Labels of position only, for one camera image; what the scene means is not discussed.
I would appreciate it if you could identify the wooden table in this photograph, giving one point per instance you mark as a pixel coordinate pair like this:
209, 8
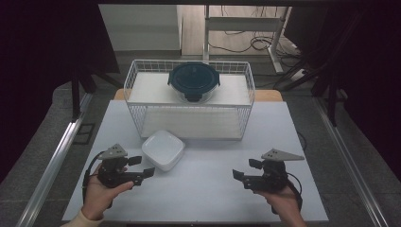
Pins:
268, 95

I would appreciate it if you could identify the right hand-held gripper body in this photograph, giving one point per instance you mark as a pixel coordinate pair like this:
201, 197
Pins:
272, 178

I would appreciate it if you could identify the aluminium rail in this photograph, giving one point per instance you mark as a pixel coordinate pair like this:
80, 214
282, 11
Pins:
350, 160
55, 160

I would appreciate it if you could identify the black metal stand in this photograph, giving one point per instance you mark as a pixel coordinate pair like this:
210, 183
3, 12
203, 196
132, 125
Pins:
75, 94
331, 94

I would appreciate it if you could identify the black floor bracket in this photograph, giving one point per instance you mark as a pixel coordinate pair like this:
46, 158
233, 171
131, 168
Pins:
78, 134

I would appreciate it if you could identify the white square plate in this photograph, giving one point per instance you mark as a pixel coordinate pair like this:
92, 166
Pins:
162, 148

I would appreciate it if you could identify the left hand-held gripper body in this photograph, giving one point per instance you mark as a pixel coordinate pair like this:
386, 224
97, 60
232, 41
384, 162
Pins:
112, 173

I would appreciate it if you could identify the dark curtain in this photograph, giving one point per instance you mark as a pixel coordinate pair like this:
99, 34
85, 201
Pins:
372, 78
38, 63

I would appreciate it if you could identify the round container dark blue lid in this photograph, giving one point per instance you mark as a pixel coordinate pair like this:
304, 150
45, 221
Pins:
193, 78

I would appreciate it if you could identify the person's right hand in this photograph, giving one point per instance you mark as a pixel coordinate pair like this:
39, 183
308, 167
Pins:
285, 205

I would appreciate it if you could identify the white metal desk frame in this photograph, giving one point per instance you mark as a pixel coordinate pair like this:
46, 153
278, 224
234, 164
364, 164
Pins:
242, 23

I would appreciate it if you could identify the person's left hand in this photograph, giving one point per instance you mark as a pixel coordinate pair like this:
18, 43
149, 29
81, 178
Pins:
96, 197

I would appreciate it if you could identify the white power strip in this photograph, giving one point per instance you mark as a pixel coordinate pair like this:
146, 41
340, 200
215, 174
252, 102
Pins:
298, 75

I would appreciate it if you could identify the white cabinet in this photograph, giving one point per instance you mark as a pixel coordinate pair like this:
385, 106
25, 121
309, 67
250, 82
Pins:
142, 28

